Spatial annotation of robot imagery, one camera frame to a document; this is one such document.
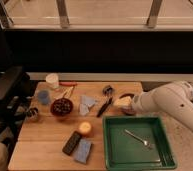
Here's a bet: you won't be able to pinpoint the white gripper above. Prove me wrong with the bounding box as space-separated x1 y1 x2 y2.
113 94 143 114

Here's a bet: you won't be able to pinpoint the yellow red apple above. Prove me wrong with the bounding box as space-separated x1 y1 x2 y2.
78 122 92 135

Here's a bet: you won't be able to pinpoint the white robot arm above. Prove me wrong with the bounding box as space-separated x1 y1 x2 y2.
113 81 193 132

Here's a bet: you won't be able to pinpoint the white paper cup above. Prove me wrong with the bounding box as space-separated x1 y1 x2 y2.
45 73 59 89

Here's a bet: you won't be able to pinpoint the blue plastic cup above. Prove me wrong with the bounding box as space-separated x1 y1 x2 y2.
37 90 50 105

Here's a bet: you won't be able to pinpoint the small dark patterned cup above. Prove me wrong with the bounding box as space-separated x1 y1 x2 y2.
26 107 39 122

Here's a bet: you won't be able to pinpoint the crumpled light blue cloth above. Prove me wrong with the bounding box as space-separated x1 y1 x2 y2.
79 95 97 116

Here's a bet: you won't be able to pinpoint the green plastic tray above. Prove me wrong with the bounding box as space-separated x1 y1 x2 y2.
103 116 177 171

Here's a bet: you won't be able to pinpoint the silver metal spoon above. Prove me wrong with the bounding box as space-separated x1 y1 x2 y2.
124 129 152 148

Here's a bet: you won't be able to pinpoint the wooden chopsticks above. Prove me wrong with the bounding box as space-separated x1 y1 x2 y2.
62 86 74 98

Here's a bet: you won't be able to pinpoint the blue sponge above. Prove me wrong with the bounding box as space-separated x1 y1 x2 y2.
74 139 92 164

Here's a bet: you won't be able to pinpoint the dark red bowl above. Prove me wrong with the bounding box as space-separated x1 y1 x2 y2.
50 98 73 116

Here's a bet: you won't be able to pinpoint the red pen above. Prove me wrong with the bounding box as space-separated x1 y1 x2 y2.
59 82 77 86

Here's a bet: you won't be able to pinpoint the wooden table board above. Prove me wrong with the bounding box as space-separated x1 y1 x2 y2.
8 82 142 171

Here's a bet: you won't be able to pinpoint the black rectangular block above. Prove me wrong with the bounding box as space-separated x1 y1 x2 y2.
62 131 82 155

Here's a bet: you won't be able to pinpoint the black chair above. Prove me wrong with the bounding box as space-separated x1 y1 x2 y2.
0 66 32 135

